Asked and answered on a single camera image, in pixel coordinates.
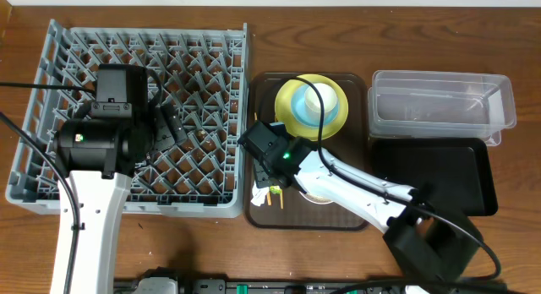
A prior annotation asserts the white bowl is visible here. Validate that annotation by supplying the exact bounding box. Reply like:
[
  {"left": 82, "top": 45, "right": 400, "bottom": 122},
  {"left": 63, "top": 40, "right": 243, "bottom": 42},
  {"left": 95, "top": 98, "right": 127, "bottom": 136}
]
[{"left": 299, "top": 192, "right": 332, "bottom": 205}]

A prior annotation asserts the white cup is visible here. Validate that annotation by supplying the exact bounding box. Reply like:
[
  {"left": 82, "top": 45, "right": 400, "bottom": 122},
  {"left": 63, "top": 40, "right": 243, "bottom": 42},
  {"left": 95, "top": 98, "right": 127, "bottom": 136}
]
[{"left": 304, "top": 83, "right": 339, "bottom": 123}]

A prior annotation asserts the white napkin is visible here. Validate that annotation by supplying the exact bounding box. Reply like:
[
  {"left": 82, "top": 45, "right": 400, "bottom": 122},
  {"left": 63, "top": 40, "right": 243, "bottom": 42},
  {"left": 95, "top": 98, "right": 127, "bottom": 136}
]
[{"left": 250, "top": 183, "right": 270, "bottom": 207}]

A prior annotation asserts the wooden chopstick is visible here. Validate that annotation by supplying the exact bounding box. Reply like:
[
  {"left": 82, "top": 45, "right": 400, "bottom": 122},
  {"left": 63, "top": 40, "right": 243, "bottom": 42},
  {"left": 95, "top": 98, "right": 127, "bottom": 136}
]
[
  {"left": 279, "top": 191, "right": 284, "bottom": 210},
  {"left": 254, "top": 113, "right": 272, "bottom": 206}
]

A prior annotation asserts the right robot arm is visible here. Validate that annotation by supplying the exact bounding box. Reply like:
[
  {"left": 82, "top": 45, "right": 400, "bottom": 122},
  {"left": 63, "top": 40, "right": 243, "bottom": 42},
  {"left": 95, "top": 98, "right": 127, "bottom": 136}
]
[{"left": 238, "top": 122, "right": 487, "bottom": 281}]

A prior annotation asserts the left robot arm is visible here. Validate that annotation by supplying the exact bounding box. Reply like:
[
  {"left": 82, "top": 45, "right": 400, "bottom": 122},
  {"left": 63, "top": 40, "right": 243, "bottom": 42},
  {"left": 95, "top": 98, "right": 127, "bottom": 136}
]
[{"left": 51, "top": 64, "right": 187, "bottom": 293}]

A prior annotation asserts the dark brown serving tray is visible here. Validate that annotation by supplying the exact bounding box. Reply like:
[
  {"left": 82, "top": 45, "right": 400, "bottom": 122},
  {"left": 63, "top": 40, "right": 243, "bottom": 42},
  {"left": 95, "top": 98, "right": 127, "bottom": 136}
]
[{"left": 243, "top": 73, "right": 370, "bottom": 231}]

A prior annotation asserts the yellow plate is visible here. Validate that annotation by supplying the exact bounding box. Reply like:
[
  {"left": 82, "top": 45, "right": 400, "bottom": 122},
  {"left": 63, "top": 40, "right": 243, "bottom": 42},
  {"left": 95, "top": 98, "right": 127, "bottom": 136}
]
[{"left": 275, "top": 74, "right": 348, "bottom": 141}]

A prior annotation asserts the grey dish rack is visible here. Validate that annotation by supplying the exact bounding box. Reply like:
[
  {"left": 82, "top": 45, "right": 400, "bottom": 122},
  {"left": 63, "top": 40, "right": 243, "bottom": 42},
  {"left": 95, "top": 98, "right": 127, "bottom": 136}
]
[{"left": 5, "top": 21, "right": 249, "bottom": 218}]

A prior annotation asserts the clear plastic bin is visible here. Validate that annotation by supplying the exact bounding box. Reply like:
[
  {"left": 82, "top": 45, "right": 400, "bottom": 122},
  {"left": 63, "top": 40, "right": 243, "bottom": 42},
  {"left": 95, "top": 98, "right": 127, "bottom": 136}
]
[{"left": 368, "top": 70, "right": 516, "bottom": 146}]

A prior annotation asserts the black tray bin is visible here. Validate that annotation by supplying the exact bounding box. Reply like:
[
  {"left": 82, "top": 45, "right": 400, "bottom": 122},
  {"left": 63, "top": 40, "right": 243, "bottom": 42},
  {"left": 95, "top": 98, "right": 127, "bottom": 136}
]
[{"left": 371, "top": 138, "right": 498, "bottom": 216}]

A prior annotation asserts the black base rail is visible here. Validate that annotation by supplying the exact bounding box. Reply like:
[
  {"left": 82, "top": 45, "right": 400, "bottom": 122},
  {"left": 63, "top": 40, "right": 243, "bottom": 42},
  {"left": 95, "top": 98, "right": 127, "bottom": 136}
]
[{"left": 113, "top": 277, "right": 508, "bottom": 294}]

